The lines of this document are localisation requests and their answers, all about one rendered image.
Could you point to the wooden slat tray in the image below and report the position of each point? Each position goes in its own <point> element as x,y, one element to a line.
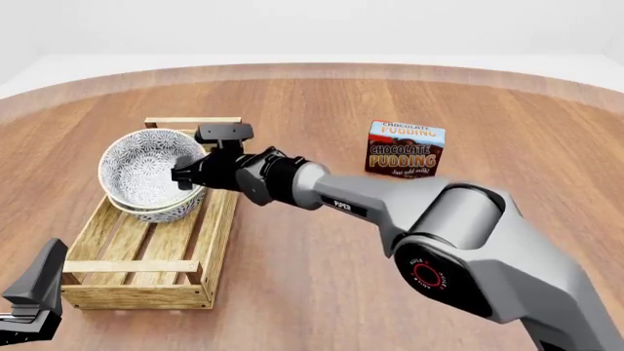
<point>146,252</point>

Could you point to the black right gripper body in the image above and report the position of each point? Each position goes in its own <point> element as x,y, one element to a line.
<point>219,172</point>

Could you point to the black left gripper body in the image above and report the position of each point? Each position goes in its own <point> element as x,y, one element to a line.
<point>29,327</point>

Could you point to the chocolate pudding box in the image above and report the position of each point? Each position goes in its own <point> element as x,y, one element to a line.
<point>404,157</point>

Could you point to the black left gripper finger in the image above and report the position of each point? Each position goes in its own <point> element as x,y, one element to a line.
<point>43,274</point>

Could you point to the white bowl with grey pattern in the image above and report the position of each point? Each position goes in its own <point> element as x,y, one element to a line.
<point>166,215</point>
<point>141,164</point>

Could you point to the silver-grey right robot arm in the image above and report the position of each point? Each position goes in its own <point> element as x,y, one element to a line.
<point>439,204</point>

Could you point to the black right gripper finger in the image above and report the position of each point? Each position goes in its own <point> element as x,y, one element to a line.
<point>187,172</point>

